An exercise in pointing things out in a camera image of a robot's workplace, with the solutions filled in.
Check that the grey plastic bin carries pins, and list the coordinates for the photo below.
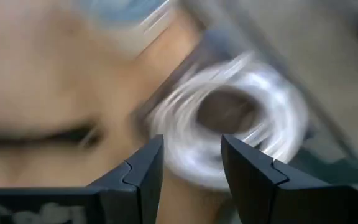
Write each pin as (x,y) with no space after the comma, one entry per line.
(216,40)

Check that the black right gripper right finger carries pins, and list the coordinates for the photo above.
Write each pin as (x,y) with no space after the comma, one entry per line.
(247,174)

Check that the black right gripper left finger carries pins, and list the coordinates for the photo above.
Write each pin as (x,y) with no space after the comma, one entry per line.
(141,177)

